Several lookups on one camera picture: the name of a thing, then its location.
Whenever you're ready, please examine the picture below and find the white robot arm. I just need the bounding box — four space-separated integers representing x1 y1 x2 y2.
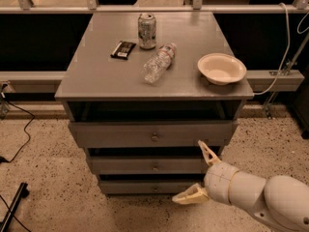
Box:
172 141 309 232

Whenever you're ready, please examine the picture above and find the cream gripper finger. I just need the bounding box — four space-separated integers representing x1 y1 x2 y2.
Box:
198 140 221 166
172 184 210 205

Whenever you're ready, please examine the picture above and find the grey drawer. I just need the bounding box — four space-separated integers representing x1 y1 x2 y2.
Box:
69 120 238 148
86 156 209 175
98 179 202 195

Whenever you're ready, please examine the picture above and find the grey wooden drawer cabinet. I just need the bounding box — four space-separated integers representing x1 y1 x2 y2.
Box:
55 12 253 181

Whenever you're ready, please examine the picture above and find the black snack bar wrapper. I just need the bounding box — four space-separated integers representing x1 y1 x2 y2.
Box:
110 41 136 60

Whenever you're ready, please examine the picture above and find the white cable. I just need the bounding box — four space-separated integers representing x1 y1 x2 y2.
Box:
253 2 309 97

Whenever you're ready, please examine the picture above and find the white bowl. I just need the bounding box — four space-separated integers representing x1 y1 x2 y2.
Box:
197 53 247 85

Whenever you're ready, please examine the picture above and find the black floor cable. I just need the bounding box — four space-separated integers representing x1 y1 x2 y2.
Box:
0 92 36 164

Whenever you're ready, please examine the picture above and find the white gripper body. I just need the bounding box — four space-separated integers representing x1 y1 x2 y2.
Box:
204 161 239 205

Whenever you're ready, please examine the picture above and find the grey bottom drawer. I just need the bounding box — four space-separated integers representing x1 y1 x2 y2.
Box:
98 179 202 195

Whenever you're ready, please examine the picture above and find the grey top drawer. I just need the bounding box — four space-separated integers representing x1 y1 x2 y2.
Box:
69 120 238 148

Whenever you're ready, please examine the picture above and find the metal stand right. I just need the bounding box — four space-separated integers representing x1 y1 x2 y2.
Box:
263 33 309 119

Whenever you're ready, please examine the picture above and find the metal railing frame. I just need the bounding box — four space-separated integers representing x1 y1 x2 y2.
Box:
0 0 309 15

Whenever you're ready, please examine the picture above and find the clear plastic water bottle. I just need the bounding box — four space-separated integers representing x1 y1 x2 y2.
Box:
143 43 177 84

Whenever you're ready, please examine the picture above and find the black metal floor bar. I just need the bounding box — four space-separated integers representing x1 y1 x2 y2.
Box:
0 183 29 232

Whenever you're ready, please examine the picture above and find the silver soda can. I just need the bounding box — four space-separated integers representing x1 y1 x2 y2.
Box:
138 13 156 49

